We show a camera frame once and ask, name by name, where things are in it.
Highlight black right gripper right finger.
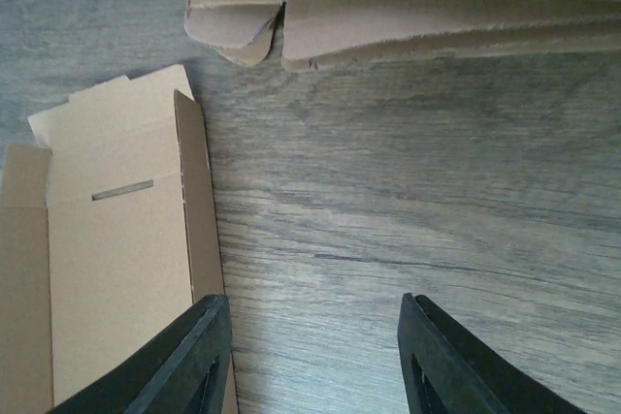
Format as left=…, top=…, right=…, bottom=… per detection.
left=397, top=293, right=582, bottom=413

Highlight stack of flat cardboard blanks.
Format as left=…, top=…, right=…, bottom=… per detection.
left=184, top=0, right=620, bottom=71

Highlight cardboard box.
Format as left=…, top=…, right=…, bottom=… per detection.
left=1, top=64, right=224, bottom=413

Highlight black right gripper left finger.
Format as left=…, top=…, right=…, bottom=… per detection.
left=51, top=295, right=232, bottom=413

